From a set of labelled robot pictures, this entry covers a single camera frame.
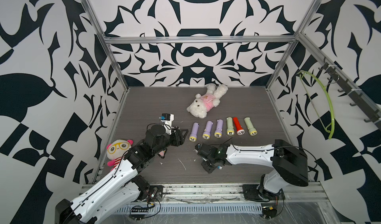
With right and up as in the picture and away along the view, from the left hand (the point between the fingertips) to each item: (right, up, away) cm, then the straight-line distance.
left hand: (182, 127), depth 73 cm
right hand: (+12, -22, +11) cm, 27 cm away
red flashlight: (+35, -6, +21) cm, 41 cm away
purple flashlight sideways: (+6, -9, +18) cm, 21 cm away
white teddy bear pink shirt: (+12, +11, +26) cm, 31 cm away
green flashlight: (+29, -5, +20) cm, 35 cm away
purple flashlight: (+14, -7, +18) cm, 24 cm away
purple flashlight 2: (+21, -7, +19) cm, 29 cm away
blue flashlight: (+19, -22, +7) cm, 30 cm away
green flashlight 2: (+42, -5, +20) cm, 47 cm away
